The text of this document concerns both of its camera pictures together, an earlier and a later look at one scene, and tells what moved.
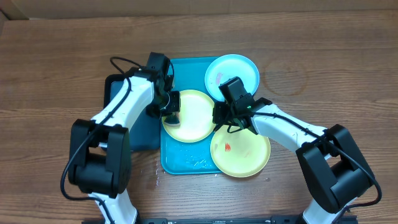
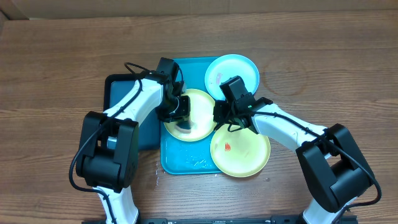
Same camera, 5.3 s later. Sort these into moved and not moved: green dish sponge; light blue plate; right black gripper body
Moved: green dish sponge
Not moved: right black gripper body; light blue plate
